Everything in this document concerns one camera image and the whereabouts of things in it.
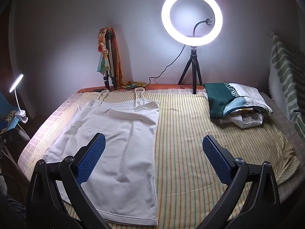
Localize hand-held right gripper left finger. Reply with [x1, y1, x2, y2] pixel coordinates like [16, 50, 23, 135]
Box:
[26, 133, 112, 229]

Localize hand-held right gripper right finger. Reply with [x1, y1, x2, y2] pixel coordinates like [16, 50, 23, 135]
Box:
[195, 135, 280, 229]

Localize white camisole top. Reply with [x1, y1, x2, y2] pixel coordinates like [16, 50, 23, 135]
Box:
[42, 88, 161, 227]

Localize folded white clothes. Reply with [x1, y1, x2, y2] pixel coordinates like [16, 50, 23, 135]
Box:
[220, 111, 265, 128]

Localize yellow striped bed sheet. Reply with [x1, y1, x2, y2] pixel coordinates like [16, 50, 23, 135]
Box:
[18, 89, 301, 229]

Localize dark green packet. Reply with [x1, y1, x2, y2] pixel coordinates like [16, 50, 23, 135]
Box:
[204, 82, 273, 120]

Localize small black tripod stand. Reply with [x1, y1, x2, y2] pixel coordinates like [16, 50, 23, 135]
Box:
[177, 45, 203, 95]

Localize blue chair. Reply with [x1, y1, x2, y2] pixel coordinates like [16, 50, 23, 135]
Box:
[0, 92, 18, 136]

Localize folded silver tripod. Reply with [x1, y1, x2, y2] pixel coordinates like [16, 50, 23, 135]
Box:
[103, 29, 118, 90]

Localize white clip desk lamp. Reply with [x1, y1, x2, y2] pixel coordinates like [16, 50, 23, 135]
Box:
[9, 73, 31, 141]

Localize green white patterned cloth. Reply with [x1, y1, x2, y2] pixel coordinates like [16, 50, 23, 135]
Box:
[268, 32, 305, 139]

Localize colourful orange scarf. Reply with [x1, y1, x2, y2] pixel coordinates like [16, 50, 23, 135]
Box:
[96, 26, 146, 89]

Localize black gooseneck phone holder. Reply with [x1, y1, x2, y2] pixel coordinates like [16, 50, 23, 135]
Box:
[193, 18, 215, 37]

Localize orange wooden bed frame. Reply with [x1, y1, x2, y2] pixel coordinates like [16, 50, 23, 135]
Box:
[77, 83, 205, 93]

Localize black power cable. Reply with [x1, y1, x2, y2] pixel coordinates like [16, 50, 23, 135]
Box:
[146, 44, 187, 87]

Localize white ring light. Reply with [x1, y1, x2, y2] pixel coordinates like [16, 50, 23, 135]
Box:
[161, 0, 223, 47]

